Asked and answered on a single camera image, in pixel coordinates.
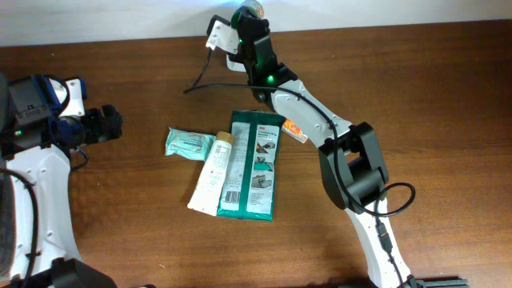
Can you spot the mint wipes pack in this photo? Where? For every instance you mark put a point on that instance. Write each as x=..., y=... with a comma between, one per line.
x=190, y=145

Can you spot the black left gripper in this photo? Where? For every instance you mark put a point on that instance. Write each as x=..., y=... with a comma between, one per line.
x=98, y=122

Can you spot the green glove package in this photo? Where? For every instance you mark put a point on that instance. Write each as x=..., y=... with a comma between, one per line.
x=248, y=191

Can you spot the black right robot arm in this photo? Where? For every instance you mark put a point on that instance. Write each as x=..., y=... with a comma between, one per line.
x=353, y=170

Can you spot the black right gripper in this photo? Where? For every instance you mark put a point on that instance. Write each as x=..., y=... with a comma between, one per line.
x=240, y=54

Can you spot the orange tissue pack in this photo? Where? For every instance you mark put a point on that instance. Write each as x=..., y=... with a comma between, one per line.
x=294, y=131

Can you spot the white cream tube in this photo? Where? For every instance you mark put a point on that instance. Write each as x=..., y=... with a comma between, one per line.
x=208, y=190

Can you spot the white barcode scanner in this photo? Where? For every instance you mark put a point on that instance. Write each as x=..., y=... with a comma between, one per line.
x=234, y=66

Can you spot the grey plastic basket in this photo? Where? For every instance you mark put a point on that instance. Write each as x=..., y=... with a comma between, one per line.
x=7, y=226

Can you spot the green lid jar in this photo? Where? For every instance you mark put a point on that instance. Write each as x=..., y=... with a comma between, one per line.
x=250, y=8

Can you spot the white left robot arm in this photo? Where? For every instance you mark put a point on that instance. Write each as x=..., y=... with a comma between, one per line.
x=38, y=248

